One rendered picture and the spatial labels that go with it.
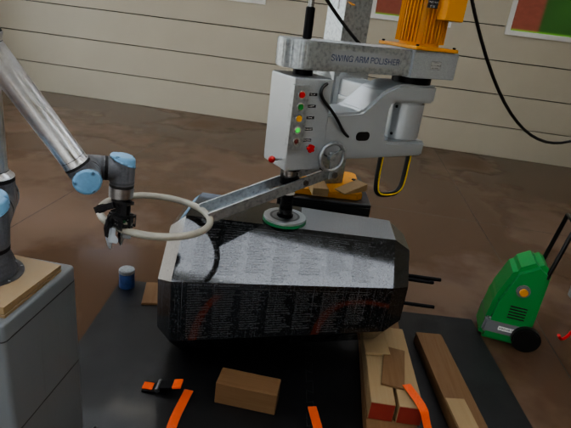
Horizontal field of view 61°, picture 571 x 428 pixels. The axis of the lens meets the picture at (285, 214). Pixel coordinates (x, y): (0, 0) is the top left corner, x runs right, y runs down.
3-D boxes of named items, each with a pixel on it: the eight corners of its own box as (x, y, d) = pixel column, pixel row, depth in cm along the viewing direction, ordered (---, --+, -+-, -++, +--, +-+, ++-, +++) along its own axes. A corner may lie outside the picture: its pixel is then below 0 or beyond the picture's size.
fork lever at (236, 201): (319, 166, 255) (319, 157, 252) (341, 177, 240) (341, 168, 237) (198, 210, 229) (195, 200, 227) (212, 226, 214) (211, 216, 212)
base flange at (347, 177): (287, 170, 355) (288, 163, 353) (353, 177, 356) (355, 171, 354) (285, 192, 309) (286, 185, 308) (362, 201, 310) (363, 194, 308)
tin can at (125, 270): (115, 286, 318) (115, 268, 313) (127, 280, 326) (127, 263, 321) (126, 291, 314) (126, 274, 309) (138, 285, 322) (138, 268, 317)
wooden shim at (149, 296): (146, 284, 325) (146, 282, 325) (161, 284, 327) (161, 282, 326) (141, 305, 303) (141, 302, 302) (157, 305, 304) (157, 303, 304)
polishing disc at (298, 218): (313, 220, 245) (314, 217, 245) (285, 229, 230) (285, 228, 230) (283, 206, 258) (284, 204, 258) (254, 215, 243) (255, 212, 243)
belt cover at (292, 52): (417, 79, 269) (424, 47, 262) (451, 87, 249) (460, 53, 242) (263, 70, 221) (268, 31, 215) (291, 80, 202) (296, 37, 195)
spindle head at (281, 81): (322, 160, 256) (336, 72, 239) (347, 173, 239) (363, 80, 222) (262, 162, 238) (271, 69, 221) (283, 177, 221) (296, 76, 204)
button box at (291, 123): (299, 148, 220) (308, 84, 209) (302, 149, 218) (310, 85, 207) (284, 149, 216) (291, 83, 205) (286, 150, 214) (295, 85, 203)
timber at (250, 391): (213, 402, 235) (215, 383, 231) (221, 385, 246) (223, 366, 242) (274, 415, 232) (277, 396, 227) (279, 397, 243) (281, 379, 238)
